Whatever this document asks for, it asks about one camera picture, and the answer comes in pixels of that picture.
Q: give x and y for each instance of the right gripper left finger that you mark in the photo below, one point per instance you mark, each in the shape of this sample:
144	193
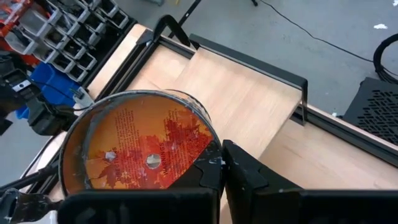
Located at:
155	207

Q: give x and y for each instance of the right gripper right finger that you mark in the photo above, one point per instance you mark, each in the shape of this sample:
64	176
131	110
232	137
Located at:
280	208

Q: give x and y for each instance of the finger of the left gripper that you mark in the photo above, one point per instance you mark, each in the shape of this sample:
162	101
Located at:
18	210

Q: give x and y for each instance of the orange candle glass jar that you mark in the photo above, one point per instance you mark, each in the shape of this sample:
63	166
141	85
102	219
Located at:
140	140

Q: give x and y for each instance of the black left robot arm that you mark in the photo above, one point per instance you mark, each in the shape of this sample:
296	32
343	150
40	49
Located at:
46	119

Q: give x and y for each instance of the wooden riser shelf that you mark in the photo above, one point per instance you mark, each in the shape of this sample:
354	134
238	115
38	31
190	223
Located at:
248	99

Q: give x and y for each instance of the blue storage bin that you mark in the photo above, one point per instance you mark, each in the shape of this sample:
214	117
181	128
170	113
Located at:
46	81

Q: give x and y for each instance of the black perforated metal box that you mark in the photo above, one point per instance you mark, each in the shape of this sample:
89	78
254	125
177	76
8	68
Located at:
373	112

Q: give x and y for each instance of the grey storage bin rack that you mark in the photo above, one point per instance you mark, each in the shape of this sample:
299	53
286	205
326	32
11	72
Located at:
62	43

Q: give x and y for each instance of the orange storage bin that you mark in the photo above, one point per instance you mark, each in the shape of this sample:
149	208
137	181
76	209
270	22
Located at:
9	9

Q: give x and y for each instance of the white paper scrap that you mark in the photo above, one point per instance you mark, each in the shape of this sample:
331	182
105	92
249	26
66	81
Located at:
381	26

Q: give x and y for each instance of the black metal table frame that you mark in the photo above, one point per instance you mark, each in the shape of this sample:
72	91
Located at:
357	138

